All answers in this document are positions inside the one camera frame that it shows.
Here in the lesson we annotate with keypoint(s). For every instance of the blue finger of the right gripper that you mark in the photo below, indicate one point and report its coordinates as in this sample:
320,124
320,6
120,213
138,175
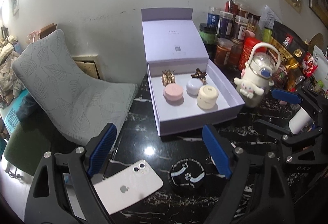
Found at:
286,96
267,128

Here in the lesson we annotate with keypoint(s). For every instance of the cream round jar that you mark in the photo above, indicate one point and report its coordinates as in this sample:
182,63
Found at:
207,98

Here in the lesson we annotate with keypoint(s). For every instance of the red contents tall jar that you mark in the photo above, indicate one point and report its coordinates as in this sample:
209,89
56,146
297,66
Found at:
231,6

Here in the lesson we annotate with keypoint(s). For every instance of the gold pearl hair claw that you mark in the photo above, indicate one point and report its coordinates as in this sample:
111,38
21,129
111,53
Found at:
168,77

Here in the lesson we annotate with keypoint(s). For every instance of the lavender open gift box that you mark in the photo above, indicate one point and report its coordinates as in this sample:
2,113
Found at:
172,43

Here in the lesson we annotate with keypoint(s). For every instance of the pink round blush compact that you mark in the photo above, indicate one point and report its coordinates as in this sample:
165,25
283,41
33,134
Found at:
173,94

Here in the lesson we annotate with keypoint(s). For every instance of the brown pearl hair claw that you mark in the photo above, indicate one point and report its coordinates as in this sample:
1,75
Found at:
201,75

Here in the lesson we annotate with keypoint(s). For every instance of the black snack bag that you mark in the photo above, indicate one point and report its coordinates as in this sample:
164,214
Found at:
290,41

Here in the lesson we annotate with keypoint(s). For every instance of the green black lid jar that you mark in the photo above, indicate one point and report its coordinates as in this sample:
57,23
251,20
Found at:
207,33

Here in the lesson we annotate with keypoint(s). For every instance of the orange spice jar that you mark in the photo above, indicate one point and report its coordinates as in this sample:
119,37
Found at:
223,50

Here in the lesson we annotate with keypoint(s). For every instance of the white small bottle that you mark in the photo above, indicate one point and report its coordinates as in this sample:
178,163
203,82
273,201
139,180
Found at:
299,121

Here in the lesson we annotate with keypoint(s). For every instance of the brown label herb jar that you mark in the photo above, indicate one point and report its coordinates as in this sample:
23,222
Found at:
239,28

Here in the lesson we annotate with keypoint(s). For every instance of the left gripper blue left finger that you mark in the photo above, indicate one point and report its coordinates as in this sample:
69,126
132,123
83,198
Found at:
98,148

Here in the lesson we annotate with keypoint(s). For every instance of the white cartoon dog water bottle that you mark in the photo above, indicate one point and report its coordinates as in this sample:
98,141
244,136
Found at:
256,77

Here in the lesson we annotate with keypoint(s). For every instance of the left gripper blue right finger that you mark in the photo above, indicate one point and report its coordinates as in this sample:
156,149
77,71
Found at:
219,148

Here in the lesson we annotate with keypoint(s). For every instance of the white smartphone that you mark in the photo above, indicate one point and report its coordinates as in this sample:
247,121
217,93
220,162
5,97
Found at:
128,187

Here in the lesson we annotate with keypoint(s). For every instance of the grey leaf pattern cushion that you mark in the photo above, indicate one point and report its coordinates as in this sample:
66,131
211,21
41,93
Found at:
79,105

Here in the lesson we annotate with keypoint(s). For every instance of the wall vent panel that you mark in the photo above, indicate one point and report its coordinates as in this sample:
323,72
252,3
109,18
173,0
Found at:
90,65

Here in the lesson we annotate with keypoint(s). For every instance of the dark purple label jar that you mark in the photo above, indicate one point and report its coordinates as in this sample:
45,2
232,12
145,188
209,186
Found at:
225,24

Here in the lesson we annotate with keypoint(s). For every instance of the blue label clear jar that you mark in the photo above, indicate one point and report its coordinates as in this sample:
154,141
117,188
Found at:
213,17

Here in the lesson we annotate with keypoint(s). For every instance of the lavender round case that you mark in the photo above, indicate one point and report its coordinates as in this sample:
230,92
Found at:
193,86

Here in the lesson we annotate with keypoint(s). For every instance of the red canister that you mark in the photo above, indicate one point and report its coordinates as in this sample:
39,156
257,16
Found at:
246,51

